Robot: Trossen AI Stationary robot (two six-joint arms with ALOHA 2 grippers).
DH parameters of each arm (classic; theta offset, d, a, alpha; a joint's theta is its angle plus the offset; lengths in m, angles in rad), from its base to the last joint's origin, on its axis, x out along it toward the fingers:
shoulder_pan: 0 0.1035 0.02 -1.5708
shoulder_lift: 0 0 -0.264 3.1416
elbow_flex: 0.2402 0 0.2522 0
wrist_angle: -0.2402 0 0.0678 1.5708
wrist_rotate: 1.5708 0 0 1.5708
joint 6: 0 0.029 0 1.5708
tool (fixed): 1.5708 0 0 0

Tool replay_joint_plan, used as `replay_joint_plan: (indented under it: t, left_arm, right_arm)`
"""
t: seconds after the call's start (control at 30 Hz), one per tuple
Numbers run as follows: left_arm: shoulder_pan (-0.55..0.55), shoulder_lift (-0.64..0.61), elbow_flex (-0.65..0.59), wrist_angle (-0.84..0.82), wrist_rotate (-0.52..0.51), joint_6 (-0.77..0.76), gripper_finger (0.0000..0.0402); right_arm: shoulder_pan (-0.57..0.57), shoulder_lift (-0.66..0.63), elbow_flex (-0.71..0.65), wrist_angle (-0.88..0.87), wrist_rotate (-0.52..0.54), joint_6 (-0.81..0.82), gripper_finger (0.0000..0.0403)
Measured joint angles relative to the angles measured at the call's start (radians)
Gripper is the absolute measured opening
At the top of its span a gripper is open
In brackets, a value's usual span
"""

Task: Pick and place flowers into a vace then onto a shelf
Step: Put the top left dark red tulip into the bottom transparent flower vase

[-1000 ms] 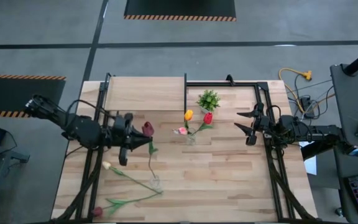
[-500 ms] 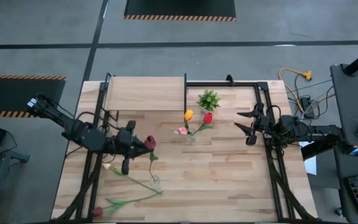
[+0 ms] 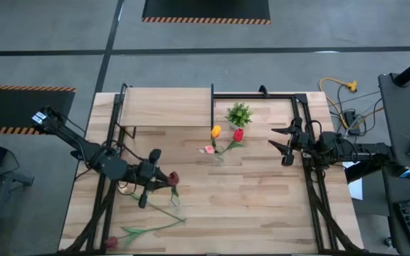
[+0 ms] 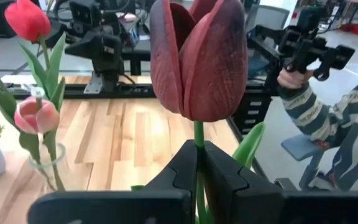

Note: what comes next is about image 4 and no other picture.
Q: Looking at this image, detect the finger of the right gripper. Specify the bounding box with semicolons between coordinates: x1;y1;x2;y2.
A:
64;42;86;59

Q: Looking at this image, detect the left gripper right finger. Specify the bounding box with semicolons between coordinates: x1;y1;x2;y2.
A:
203;141;358;224

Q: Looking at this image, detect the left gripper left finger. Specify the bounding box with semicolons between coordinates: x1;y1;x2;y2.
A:
26;139;198;224

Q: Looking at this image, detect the pink artificial tulip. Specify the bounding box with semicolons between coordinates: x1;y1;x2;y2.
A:
14;86;67;192

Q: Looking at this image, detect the dark red artificial tulip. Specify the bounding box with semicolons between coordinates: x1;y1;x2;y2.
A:
131;0;265;224

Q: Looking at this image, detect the blue stool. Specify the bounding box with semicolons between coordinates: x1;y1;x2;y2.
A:
280;133;328;189

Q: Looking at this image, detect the small clear glass vase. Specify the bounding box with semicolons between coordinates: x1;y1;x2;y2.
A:
27;142;68;192

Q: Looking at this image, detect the black drawer cabinet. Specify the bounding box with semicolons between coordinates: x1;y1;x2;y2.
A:
231;88;275;136

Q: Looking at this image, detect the person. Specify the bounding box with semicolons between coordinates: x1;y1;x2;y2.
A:
277;74;358;192

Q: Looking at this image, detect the person's hand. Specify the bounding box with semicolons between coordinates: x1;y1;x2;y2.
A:
277;67;315;91

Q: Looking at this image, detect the red storage bin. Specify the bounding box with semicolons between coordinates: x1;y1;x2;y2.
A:
339;22;358;36

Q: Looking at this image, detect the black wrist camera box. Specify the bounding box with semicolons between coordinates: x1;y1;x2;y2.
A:
69;0;102;26

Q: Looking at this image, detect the black table edge rail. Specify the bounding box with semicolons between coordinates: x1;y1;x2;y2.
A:
0;82;155;101

